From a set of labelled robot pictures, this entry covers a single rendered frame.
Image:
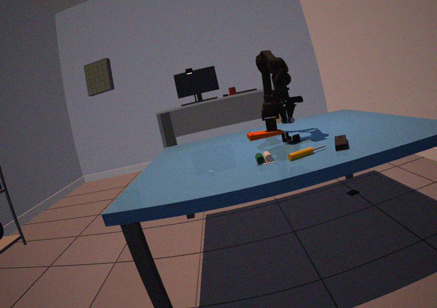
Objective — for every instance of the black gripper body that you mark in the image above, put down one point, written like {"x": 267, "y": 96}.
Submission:
{"x": 282, "y": 95}

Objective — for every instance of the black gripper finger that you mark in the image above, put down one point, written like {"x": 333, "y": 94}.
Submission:
{"x": 282, "y": 112}
{"x": 290, "y": 110}

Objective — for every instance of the black battery holder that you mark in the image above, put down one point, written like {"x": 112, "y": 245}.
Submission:
{"x": 289, "y": 139}

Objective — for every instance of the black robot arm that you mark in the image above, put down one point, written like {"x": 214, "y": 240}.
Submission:
{"x": 269, "y": 64}

